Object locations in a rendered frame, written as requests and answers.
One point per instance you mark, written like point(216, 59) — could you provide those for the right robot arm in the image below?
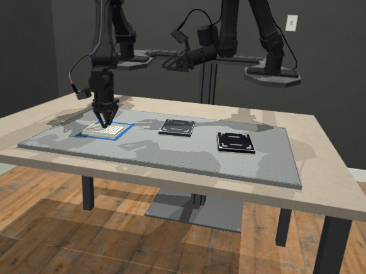
point(108, 11)

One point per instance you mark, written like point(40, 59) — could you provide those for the white well plate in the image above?
point(98, 130)

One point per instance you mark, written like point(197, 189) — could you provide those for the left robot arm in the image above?
point(225, 45)

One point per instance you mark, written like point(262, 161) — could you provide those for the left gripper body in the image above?
point(193, 57)

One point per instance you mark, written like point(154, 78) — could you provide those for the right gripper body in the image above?
point(103, 100)

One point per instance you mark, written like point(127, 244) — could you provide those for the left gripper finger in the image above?
point(169, 59)
point(181, 57)

